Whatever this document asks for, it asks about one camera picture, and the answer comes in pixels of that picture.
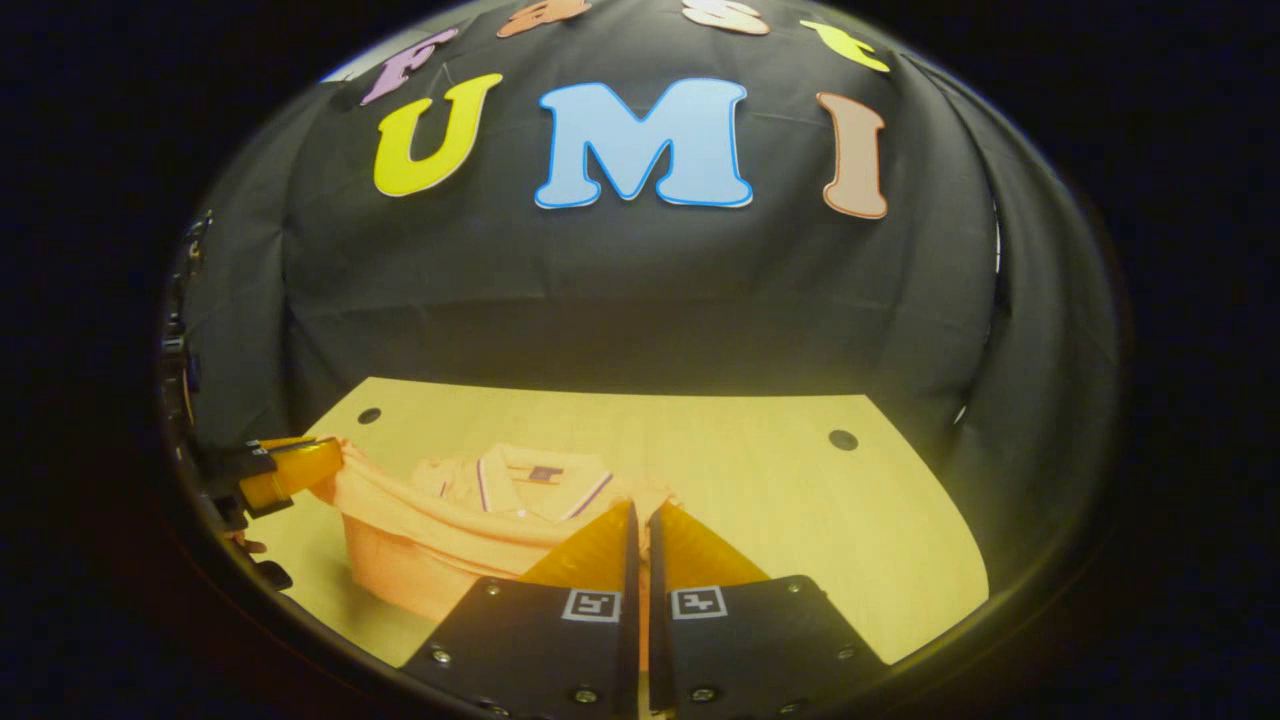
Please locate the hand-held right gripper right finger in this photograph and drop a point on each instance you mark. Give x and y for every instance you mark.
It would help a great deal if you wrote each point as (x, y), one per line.
(660, 640)

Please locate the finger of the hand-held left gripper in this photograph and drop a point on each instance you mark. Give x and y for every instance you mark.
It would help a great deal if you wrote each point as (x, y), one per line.
(300, 475)
(290, 442)

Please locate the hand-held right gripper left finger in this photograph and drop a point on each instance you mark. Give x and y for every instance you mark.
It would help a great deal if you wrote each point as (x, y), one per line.
(631, 620)

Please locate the orange T-shirt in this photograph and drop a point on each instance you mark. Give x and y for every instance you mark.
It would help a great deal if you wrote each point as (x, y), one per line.
(420, 540)

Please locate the black backdrop cloth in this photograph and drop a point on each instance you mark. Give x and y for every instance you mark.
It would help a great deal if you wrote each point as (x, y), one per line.
(640, 300)

